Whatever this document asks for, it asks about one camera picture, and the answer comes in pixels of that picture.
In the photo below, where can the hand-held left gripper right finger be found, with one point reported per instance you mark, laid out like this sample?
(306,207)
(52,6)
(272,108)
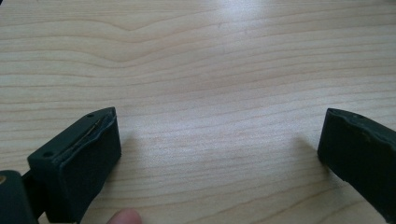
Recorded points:
(361,152)

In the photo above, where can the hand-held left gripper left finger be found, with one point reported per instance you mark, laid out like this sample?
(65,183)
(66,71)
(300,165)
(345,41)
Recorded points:
(79,158)

